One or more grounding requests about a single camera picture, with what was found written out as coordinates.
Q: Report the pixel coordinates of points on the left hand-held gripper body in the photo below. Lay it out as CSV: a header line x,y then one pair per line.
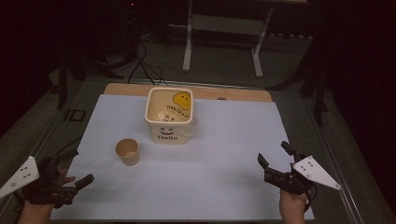
x,y
21,175

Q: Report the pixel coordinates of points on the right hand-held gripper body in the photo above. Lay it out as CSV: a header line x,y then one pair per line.
x,y
314,171

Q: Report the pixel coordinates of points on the brown paper cup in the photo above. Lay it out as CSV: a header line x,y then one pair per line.
x,y
127,151

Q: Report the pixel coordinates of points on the cream bin with smiley face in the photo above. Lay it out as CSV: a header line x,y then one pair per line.
x,y
168,133

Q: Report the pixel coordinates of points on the person's left hand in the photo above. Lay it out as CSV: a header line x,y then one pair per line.
x,y
66,180

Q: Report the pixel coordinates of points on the person's right hand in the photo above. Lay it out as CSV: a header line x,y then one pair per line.
x,y
292,202

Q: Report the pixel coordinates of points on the black square floor plate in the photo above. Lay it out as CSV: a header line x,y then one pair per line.
x,y
74,115

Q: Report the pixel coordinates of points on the white table cover sheet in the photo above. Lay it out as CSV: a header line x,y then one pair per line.
x,y
202,174

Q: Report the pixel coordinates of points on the black tripod stand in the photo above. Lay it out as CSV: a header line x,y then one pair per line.
x,y
319,93

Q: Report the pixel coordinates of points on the white metal stand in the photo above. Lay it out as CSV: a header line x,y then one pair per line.
x,y
187,46

